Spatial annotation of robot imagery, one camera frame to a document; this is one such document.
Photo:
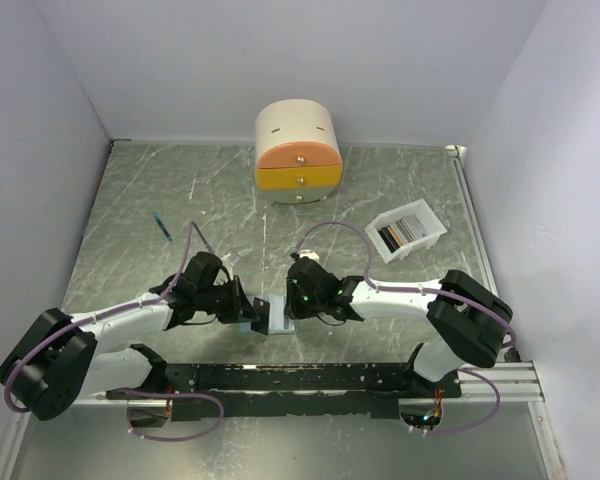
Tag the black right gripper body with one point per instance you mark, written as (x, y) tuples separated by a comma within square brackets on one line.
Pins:
[(309, 305)]

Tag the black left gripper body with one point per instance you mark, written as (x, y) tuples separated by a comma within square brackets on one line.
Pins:
[(220, 298)]

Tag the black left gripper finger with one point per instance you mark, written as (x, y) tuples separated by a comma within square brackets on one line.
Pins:
[(245, 316), (241, 301)]

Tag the black VIP credit card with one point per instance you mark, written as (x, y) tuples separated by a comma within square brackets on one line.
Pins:
[(260, 323)]

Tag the mint green card holder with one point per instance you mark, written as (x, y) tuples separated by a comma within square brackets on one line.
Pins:
[(273, 308)]

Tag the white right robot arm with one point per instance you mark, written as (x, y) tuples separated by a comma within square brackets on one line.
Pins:
[(470, 322)]

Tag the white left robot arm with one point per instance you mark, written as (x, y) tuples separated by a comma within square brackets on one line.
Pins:
[(63, 357)]

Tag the white card tray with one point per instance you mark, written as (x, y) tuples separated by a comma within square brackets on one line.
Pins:
[(425, 214)]

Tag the blue pen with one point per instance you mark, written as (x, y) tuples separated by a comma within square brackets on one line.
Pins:
[(162, 227)]

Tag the round pastel drawer cabinet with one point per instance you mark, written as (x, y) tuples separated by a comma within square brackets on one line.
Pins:
[(298, 160)]

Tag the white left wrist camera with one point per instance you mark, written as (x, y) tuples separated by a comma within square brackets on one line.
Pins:
[(230, 260)]

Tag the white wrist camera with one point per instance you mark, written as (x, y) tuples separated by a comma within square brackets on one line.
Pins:
[(306, 253), (230, 260)]

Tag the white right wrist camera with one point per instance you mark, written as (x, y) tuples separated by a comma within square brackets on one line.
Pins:
[(306, 253)]

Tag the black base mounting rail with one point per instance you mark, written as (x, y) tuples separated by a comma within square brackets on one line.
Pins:
[(311, 389)]

